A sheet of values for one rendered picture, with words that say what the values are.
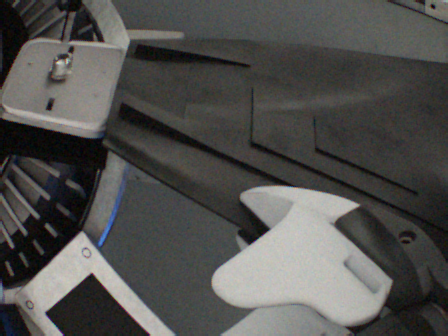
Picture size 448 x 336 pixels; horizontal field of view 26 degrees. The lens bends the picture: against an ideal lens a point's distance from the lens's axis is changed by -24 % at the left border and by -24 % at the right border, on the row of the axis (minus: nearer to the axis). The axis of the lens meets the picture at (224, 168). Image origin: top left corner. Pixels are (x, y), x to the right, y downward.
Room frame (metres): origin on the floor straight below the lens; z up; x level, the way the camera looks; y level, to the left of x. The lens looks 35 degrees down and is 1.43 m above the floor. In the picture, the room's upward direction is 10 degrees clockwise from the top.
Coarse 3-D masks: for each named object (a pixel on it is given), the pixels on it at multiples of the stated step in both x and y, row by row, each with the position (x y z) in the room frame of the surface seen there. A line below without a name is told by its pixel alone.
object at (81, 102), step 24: (24, 48) 0.42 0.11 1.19; (48, 48) 0.43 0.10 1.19; (96, 48) 0.44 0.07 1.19; (120, 48) 0.44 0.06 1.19; (24, 72) 0.40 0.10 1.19; (48, 72) 0.40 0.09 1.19; (72, 72) 0.40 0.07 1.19; (96, 72) 0.41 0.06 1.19; (0, 96) 0.37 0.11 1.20; (24, 96) 0.37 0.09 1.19; (48, 96) 0.38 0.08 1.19; (72, 96) 0.38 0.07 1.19; (96, 96) 0.39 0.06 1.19; (24, 120) 0.35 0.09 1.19; (48, 120) 0.35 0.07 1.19; (72, 120) 0.36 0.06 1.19; (96, 120) 0.36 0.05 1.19
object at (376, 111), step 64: (128, 64) 0.41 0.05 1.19; (192, 64) 0.42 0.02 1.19; (256, 64) 0.43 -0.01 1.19; (320, 64) 0.45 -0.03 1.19; (384, 64) 0.48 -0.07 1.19; (128, 128) 0.36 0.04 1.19; (192, 128) 0.37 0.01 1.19; (256, 128) 0.38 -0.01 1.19; (320, 128) 0.39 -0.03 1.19; (384, 128) 0.41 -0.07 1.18; (192, 192) 0.34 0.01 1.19; (384, 192) 0.37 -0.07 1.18
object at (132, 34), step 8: (128, 32) 1.06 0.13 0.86; (136, 32) 1.06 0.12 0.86; (144, 32) 1.06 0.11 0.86; (152, 32) 1.06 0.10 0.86; (160, 32) 1.06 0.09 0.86; (168, 32) 1.06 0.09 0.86; (176, 32) 1.06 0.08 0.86; (96, 40) 1.03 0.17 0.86; (136, 168) 0.83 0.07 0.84; (128, 176) 0.83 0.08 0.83; (136, 176) 0.83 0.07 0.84; (144, 176) 0.83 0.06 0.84
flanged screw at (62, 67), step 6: (60, 54) 0.40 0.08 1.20; (66, 54) 0.40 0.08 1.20; (54, 60) 0.39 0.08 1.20; (60, 60) 0.39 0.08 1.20; (66, 60) 0.39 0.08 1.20; (72, 60) 0.40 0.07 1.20; (54, 66) 0.39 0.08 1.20; (60, 66) 0.39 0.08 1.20; (66, 66) 0.39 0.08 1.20; (72, 66) 0.40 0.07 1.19; (54, 72) 0.39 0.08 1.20; (60, 72) 0.39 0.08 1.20; (66, 72) 0.39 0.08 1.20; (54, 78) 0.39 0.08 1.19; (60, 78) 0.39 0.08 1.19
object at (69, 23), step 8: (72, 0) 0.39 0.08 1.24; (80, 0) 0.40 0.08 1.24; (72, 8) 0.39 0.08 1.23; (80, 8) 0.40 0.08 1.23; (72, 16) 0.39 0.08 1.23; (64, 24) 0.40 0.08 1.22; (72, 24) 0.39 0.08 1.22; (64, 32) 0.39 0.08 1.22; (72, 32) 0.40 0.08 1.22; (64, 40) 0.39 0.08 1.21
